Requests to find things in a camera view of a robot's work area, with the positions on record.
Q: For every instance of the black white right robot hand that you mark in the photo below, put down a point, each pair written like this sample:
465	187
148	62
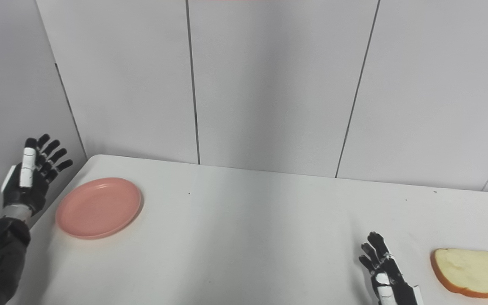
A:
394	284

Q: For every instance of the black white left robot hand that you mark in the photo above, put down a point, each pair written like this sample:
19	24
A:
32	190

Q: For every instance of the pink round plate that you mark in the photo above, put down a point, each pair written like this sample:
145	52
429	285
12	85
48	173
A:
98	207

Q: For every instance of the slice of bread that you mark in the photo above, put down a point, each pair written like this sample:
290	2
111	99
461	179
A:
468	269

